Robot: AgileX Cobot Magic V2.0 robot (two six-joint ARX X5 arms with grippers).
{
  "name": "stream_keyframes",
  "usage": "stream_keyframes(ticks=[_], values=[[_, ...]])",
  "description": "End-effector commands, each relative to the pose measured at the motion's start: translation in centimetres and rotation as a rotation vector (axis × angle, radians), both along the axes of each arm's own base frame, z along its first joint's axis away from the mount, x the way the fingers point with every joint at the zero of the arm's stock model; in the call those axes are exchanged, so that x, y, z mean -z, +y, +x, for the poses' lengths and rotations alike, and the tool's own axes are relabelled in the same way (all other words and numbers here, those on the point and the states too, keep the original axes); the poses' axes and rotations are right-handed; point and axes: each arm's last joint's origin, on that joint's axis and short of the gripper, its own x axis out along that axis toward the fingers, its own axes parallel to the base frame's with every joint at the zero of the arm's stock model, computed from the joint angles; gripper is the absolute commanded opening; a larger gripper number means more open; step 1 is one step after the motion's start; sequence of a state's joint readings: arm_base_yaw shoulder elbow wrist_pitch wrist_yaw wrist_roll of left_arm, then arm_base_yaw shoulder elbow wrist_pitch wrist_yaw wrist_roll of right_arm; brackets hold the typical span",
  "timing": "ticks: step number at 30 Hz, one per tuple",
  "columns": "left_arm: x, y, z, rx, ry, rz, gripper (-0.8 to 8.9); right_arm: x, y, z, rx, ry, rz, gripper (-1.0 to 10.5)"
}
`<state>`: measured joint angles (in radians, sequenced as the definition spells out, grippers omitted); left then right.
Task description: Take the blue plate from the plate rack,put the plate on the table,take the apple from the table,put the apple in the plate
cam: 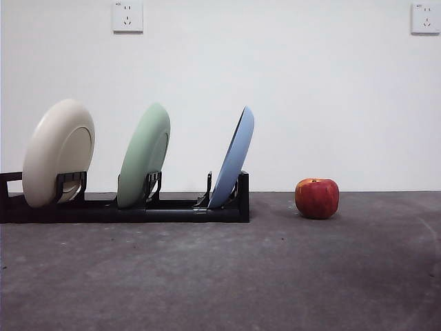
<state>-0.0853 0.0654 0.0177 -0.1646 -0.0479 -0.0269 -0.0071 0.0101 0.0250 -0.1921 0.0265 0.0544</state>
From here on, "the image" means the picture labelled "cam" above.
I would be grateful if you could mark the red apple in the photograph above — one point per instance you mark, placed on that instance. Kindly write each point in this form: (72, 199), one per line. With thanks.
(317, 200)

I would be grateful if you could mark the blue round plate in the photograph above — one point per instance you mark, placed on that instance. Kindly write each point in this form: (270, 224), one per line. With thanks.
(232, 162)

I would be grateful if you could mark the white wall socket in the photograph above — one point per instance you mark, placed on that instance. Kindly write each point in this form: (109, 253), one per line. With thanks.
(127, 17)
(426, 19)

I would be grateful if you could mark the light green round plate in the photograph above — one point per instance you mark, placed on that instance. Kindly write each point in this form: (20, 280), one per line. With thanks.
(144, 151)

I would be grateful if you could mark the cream round plate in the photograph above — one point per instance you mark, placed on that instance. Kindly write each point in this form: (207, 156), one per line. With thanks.
(48, 148)

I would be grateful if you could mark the black plate rack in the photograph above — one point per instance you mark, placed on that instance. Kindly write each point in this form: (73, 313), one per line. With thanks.
(172, 213)

